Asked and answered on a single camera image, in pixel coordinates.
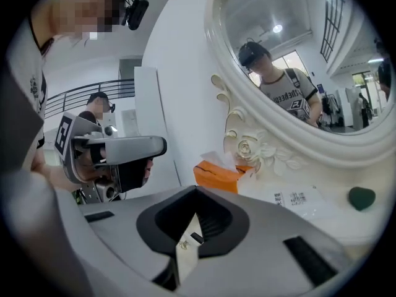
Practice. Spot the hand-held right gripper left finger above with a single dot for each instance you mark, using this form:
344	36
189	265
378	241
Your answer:
123	221

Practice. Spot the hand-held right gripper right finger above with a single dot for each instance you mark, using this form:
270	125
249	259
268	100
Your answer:
266	246

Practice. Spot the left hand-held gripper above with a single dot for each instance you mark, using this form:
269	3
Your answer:
69	153

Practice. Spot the dark green makeup sponge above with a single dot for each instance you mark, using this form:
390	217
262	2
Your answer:
362	198

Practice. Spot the person's left forearm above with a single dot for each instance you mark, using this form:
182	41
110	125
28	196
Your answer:
52	175

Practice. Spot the white vanity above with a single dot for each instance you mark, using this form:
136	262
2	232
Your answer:
346	227

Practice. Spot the person's left hand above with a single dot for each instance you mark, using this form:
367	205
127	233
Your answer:
92	170

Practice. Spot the white printed paper card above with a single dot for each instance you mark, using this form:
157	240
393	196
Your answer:
303	200

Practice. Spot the small gold ornament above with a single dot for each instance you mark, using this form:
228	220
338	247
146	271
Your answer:
183	244

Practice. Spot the dark metal railing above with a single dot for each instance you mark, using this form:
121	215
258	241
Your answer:
92	90

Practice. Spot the white tissue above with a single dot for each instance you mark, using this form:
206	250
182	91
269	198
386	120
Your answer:
216	158

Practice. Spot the orange tissue box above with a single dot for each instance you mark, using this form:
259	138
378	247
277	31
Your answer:
216	176

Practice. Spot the white ornate oval mirror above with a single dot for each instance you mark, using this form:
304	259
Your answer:
263	128

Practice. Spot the person's white printed t-shirt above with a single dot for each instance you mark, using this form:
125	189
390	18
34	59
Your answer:
26	73

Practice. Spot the black head-worn camera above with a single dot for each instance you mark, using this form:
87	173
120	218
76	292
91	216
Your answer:
136	12

